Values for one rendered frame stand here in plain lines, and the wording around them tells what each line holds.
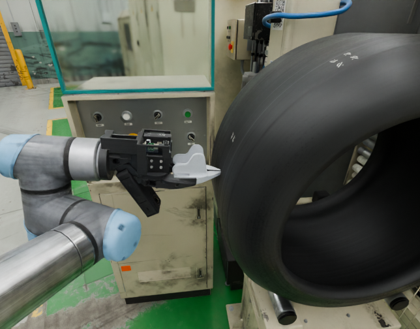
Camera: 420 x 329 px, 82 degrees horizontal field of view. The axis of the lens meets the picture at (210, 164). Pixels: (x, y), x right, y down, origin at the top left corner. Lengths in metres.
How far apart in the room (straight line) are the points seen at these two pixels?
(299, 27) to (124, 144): 0.51
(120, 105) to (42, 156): 0.60
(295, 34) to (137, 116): 0.63
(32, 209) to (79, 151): 0.13
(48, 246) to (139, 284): 1.25
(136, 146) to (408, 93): 0.39
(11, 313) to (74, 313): 1.53
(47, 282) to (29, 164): 0.19
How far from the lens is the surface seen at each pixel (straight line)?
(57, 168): 0.46
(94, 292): 1.91
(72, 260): 0.37
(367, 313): 0.88
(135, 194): 0.47
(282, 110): 0.37
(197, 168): 0.44
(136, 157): 0.44
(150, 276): 1.54
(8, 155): 0.48
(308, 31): 0.73
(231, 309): 1.68
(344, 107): 0.36
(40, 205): 0.49
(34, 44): 9.19
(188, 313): 1.70
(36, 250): 0.36
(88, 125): 1.09
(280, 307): 0.67
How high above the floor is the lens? 1.48
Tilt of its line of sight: 29 degrees down
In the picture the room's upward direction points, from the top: straight up
